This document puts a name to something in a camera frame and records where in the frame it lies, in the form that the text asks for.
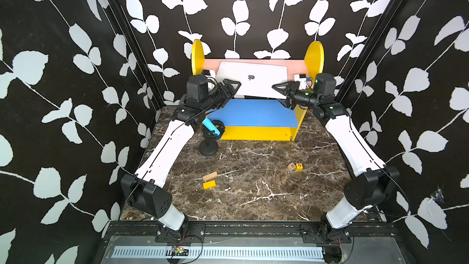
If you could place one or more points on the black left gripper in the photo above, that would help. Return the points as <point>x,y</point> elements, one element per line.
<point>225,95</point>

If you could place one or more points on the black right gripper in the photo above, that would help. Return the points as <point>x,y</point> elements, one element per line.
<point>292,93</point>

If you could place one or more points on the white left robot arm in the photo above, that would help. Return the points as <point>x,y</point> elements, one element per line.
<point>144,190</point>

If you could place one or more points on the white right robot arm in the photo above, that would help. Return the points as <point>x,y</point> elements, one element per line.
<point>372,181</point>

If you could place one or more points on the yellow blue toy shelf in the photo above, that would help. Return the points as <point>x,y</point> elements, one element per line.
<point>255,118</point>

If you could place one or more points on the cyan toy microphone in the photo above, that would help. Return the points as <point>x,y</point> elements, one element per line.
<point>211,127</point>

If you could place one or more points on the black microphone stand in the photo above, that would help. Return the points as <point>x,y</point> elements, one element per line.
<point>209,146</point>

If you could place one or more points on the wooden letter cube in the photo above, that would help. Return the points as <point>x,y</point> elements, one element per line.
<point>291,167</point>

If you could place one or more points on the yellow number cube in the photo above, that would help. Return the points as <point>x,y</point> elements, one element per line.
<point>299,167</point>

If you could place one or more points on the natural wooden block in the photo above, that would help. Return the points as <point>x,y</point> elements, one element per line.
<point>210,176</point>

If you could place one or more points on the yellow wooden block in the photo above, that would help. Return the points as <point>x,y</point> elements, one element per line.
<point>209,184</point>

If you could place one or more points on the small green circuit board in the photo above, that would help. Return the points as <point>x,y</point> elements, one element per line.
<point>179,252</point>

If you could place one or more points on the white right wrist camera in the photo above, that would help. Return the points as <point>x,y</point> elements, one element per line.
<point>303,80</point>

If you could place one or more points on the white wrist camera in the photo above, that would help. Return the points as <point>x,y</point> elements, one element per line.
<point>210,76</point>
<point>303,80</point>

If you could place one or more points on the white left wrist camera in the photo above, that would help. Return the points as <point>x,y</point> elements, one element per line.
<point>210,76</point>

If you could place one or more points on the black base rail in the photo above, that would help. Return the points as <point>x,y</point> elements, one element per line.
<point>306,231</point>

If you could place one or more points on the white slotted cable duct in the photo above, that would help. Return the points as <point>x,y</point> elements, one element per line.
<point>305,254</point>

